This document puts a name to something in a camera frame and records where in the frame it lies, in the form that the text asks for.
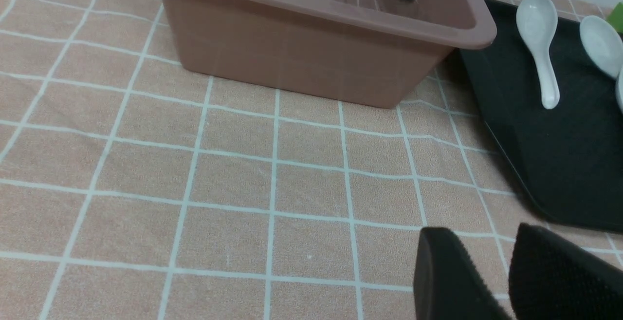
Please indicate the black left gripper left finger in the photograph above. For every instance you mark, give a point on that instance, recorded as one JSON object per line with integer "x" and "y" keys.
{"x": 446, "y": 284}

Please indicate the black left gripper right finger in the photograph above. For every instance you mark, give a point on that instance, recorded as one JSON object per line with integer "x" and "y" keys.
{"x": 551, "y": 278}

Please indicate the black plastic tray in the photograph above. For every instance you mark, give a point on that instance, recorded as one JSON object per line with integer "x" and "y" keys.
{"x": 569, "y": 160}

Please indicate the white ceramic spoon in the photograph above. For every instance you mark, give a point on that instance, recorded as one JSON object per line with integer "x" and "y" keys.
{"x": 619, "y": 89}
{"x": 602, "y": 44}
{"x": 537, "y": 21}

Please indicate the pink plastic bin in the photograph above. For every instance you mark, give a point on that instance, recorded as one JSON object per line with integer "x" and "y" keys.
{"x": 370, "y": 52}

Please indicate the green object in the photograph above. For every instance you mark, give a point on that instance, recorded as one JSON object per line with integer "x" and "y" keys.
{"x": 615, "y": 18}

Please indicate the pink checkered tablecloth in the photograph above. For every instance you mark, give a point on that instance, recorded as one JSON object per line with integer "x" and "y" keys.
{"x": 134, "y": 189}

